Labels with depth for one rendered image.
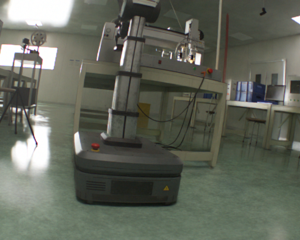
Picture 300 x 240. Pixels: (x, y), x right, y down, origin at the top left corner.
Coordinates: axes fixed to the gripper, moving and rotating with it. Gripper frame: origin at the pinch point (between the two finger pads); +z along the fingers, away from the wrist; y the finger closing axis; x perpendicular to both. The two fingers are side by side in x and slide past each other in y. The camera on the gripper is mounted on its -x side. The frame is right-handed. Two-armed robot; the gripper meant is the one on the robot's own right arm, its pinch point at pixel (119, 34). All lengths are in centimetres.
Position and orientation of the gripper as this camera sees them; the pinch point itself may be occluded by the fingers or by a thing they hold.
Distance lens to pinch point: 192.4
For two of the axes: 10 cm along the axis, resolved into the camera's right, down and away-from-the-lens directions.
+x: 2.6, -1.8, -9.5
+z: -0.6, 9.8, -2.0
